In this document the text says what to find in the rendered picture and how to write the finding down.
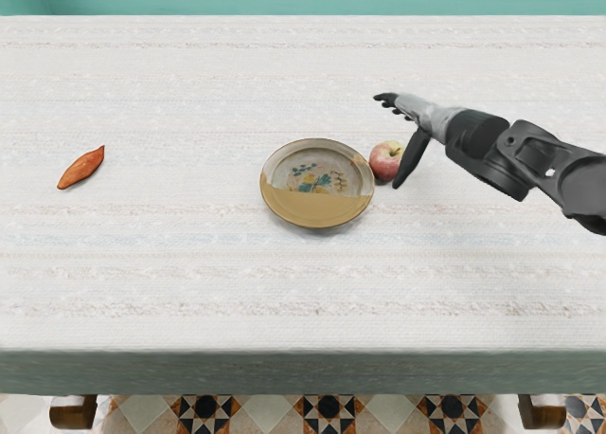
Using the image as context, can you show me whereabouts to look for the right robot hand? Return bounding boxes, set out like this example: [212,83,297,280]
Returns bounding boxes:
[372,92,459,190]

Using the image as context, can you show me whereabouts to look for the red apple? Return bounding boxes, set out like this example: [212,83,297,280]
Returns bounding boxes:
[368,140,406,184]

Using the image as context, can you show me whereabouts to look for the orange sweet potato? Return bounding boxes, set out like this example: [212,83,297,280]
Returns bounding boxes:
[56,144,106,190]

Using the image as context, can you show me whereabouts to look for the patterned ceramic plate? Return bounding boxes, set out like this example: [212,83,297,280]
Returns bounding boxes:
[258,137,376,230]

